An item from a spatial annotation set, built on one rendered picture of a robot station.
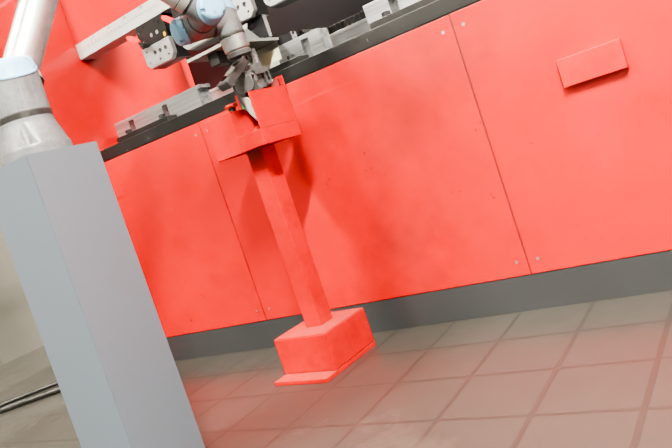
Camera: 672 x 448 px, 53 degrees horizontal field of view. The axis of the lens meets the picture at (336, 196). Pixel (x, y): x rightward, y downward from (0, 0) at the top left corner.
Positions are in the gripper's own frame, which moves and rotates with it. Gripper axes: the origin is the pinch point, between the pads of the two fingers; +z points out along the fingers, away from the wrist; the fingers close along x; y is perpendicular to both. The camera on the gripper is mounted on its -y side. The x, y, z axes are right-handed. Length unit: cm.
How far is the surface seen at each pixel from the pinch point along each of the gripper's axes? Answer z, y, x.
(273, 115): 0.1, 0.1, -5.0
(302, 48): -16.9, 35.0, 3.0
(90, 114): -28, 24, 105
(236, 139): 2.5, -6.7, 5.1
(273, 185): 18.4, -3.0, 2.1
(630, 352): 72, -14, -83
